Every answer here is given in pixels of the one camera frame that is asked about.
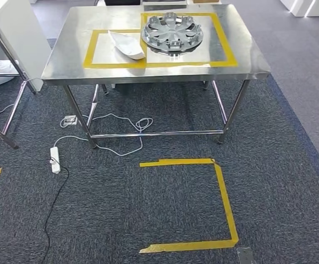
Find steel leg side table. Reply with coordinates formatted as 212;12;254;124
0;7;37;150

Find stainless steel workbench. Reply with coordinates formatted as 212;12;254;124
41;3;271;150

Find white plastic bag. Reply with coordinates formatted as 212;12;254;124
0;60;20;88

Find white power adapter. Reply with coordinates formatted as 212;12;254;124
61;115;78;128

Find white power strip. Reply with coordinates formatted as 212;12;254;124
49;146;61;175

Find black floor cable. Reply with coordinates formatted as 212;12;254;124
39;160;70;264

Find white low platform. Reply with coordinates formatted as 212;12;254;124
280;0;319;18

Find white plastic mirror cover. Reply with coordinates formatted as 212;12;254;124
107;30;146;61

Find grey robot foot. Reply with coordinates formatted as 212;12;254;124
237;247;255;264

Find small yellow tape rectangle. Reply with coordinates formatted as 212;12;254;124
82;29;148;70

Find grey plastic wheel hubcap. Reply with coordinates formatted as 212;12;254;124
141;12;204;56

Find white floor cable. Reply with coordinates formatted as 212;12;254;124
0;103;15;121
53;113;154;157

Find white side panel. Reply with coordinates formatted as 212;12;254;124
0;0;52;92

